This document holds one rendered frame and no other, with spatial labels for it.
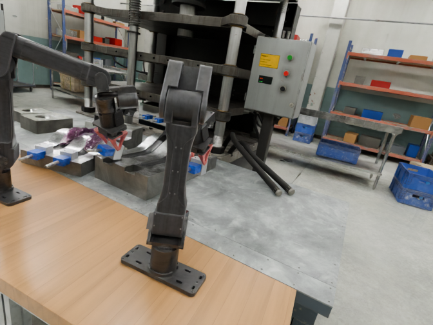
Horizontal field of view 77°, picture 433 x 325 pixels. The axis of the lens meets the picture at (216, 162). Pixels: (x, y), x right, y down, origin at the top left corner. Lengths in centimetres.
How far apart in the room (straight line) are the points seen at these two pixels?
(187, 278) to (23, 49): 72
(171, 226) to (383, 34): 715
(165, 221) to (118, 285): 17
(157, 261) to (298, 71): 122
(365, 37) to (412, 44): 94
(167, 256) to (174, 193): 14
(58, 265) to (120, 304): 18
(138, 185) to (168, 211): 38
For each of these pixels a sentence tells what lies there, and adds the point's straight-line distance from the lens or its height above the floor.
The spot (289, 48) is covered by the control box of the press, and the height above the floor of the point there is 143.
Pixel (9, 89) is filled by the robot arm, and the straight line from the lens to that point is 95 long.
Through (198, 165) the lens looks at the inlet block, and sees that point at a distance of 93.
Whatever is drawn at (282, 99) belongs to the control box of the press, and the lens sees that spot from 157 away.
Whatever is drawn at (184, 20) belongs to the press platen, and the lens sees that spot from 186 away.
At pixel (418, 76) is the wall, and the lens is 745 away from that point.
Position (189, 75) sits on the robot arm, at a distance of 61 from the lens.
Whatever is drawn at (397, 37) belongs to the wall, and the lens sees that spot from 749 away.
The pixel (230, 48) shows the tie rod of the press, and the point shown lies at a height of 138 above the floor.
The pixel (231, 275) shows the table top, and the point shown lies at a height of 80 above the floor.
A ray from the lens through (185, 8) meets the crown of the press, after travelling 216.
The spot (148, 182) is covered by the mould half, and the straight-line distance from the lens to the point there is 94.
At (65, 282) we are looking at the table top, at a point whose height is 80.
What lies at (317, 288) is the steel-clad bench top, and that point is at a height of 80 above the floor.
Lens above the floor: 126
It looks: 19 degrees down
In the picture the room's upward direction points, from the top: 10 degrees clockwise
